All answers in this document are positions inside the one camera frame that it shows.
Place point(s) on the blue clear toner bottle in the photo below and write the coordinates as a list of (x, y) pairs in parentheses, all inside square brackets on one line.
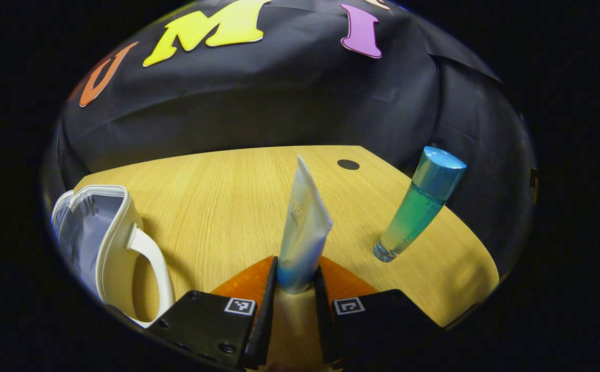
[(418, 206)]

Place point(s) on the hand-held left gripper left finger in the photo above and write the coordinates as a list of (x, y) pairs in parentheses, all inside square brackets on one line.
[(264, 325)]

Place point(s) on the white and blue cream tube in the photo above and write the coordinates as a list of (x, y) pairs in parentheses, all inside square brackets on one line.
[(305, 227)]

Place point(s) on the white suitcase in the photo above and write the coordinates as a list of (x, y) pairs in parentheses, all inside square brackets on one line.
[(113, 243)]

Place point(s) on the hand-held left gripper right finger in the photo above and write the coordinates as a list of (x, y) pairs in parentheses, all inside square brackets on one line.
[(323, 325)]

